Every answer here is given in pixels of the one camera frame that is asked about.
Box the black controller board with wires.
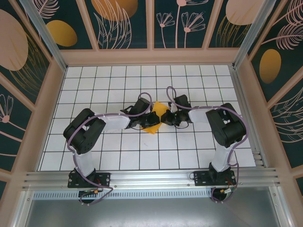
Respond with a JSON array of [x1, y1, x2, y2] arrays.
[[78, 188, 101, 206], [210, 186, 237, 204]]

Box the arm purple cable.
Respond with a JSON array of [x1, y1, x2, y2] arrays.
[[166, 86, 251, 204], [67, 92, 153, 206]]

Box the grey metal sheet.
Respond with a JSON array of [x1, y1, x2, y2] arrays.
[[21, 186, 292, 227]]

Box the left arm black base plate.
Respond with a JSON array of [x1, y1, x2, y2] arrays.
[[67, 172, 112, 189]]

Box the yellow cloth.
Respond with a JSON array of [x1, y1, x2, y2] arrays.
[[141, 101, 170, 135]]

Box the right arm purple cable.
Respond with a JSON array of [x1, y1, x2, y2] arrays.
[[166, 86, 251, 204]]

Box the aluminium side rail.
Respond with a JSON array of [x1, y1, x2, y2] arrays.
[[231, 66, 265, 168]]

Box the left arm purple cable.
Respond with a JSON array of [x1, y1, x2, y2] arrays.
[[67, 92, 153, 206]]

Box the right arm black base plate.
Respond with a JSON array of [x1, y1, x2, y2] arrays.
[[193, 170, 236, 187]]

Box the aluminium corner post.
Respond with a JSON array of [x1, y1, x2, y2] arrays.
[[232, 0, 277, 69], [18, 0, 68, 71]]

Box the long aluminium mounting rail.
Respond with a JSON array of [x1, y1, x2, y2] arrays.
[[22, 167, 282, 190]]

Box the slotted grey cable duct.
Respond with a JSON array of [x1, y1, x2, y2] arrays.
[[33, 191, 214, 199]]

